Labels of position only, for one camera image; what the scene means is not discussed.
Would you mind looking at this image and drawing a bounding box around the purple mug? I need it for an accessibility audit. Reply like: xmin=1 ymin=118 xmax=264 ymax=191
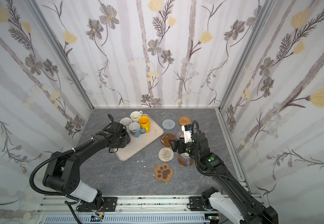
xmin=178 ymin=152 xmax=194 ymax=166

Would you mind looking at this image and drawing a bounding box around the beige serving tray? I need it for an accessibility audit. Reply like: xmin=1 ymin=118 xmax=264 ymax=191
xmin=115 ymin=114 xmax=164 ymax=161

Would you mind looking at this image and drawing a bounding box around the rattan woven round coaster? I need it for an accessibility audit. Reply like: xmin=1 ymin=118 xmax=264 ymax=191
xmin=178 ymin=116 xmax=192 ymax=126

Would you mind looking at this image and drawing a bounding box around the white patterned round coaster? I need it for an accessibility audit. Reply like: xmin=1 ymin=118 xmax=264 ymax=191
xmin=158 ymin=147 xmax=174 ymax=162

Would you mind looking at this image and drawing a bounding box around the glossy brown round coaster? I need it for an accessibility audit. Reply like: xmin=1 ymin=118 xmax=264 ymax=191
xmin=161 ymin=133 xmax=176 ymax=147

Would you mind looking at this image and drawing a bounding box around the blue woven round coaster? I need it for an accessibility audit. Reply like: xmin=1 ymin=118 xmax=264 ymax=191
xmin=162 ymin=119 xmax=176 ymax=130

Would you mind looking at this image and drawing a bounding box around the brown paw print coaster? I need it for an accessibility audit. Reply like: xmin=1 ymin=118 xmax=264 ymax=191
xmin=154 ymin=163 xmax=174 ymax=183

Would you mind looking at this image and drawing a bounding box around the pink flower silicone coaster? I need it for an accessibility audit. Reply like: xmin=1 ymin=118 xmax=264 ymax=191
xmin=176 ymin=132 xmax=184 ymax=140

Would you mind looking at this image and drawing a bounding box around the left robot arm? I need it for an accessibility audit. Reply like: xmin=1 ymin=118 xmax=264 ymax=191
xmin=29 ymin=121 xmax=130 ymax=203

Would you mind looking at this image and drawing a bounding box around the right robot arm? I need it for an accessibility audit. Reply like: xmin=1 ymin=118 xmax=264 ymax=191
xmin=169 ymin=132 xmax=279 ymax=224

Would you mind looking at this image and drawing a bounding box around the white mug back middle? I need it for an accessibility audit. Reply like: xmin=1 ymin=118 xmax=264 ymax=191
xmin=119 ymin=117 xmax=133 ymax=128

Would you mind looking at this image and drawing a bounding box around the light blue mug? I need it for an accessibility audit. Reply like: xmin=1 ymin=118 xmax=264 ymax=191
xmin=128 ymin=122 xmax=146 ymax=138

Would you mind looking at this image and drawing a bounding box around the yellow mug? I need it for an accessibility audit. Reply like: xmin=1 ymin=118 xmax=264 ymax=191
xmin=138 ymin=116 xmax=150 ymax=133

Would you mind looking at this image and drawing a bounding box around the white mug with handle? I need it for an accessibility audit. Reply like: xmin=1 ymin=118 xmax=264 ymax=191
xmin=130 ymin=111 xmax=143 ymax=123

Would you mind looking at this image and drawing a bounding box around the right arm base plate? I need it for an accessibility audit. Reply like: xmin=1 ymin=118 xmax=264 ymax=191
xmin=187 ymin=196 xmax=213 ymax=211

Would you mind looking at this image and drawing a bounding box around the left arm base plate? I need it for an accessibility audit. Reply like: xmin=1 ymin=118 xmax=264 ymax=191
xmin=76 ymin=196 xmax=118 ymax=212

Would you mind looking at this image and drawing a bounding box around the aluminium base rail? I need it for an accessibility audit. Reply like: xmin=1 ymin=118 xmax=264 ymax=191
xmin=34 ymin=179 xmax=267 ymax=215

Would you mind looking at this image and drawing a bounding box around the white cable duct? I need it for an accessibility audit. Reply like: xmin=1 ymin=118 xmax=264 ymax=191
xmin=43 ymin=214 xmax=210 ymax=224

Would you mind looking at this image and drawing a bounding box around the left corner aluminium post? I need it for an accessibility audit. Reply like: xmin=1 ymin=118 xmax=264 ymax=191
xmin=25 ymin=0 xmax=94 ymax=111

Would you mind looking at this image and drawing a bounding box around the corner aluminium post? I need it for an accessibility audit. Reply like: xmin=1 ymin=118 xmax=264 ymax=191
xmin=218 ymin=0 xmax=276 ymax=111
xmin=25 ymin=0 xmax=94 ymax=111

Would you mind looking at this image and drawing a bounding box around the right corner aluminium post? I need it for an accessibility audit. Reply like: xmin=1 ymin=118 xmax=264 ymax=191
xmin=218 ymin=0 xmax=276 ymax=111

